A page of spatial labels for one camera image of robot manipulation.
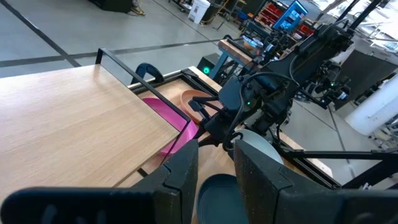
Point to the white plate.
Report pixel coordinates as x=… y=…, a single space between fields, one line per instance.
x=261 y=143

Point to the desk with blue-grey legs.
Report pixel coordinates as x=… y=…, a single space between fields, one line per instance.
x=233 y=51

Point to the dark bar clamp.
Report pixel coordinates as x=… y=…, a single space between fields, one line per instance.
x=149 y=70

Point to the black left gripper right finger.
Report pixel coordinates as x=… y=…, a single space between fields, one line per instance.
x=264 y=193

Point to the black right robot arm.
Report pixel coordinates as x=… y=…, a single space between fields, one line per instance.
x=311 y=53

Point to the dark teal plate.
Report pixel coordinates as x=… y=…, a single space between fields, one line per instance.
x=217 y=202

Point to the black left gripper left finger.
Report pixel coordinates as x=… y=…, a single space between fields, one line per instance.
x=174 y=186

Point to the red storage bins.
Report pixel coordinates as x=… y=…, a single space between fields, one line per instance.
x=270 y=12

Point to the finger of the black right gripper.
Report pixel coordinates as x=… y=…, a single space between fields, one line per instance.
x=196 y=105
x=205 y=99

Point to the white bin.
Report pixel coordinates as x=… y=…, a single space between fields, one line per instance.
x=199 y=11

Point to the black box with green light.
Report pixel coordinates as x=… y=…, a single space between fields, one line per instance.
x=208 y=62

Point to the pink plate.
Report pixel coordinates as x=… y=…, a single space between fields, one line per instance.
x=174 y=115

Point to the black aluminium table frame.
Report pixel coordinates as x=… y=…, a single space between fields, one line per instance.
x=342 y=155

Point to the dark grey cabinet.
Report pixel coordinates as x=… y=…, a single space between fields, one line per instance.
x=367 y=71

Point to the black cabinet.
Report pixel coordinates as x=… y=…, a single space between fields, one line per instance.
x=109 y=4

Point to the white cylindrical column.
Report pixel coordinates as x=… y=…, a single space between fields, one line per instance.
x=376 y=109

